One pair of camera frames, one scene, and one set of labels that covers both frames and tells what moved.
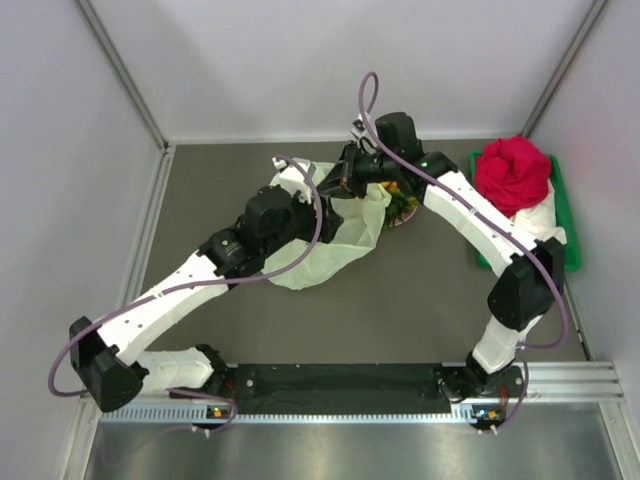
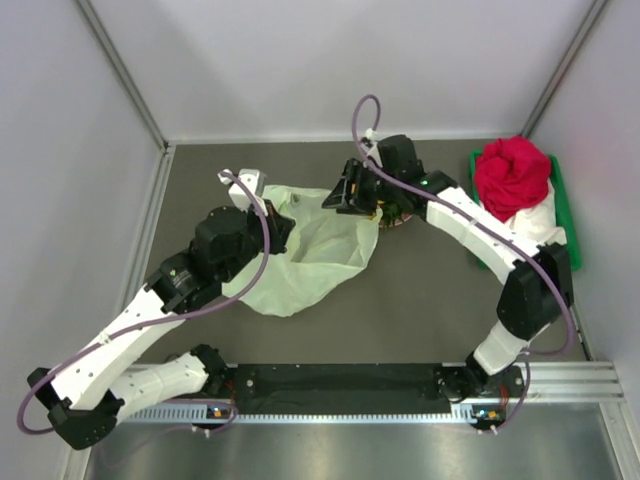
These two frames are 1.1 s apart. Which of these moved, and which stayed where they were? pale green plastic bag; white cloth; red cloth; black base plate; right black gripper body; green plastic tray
Moved: right black gripper body; pale green plastic bag
Stayed: red cloth; black base plate; white cloth; green plastic tray
